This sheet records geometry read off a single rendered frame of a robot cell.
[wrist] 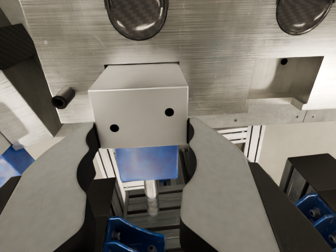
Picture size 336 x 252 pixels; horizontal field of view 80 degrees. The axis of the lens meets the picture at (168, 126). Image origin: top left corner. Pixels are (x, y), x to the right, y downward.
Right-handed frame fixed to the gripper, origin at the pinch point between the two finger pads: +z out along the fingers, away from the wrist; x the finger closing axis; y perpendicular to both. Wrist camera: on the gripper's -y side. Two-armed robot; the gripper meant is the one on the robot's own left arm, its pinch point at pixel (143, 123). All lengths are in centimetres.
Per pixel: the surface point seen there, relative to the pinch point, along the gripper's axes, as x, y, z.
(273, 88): 11.7, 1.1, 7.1
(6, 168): -15.0, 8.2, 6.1
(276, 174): 85, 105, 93
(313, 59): 13.4, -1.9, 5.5
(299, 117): 20.6, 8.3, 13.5
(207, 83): 4.8, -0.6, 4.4
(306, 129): 95, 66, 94
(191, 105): 3.6, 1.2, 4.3
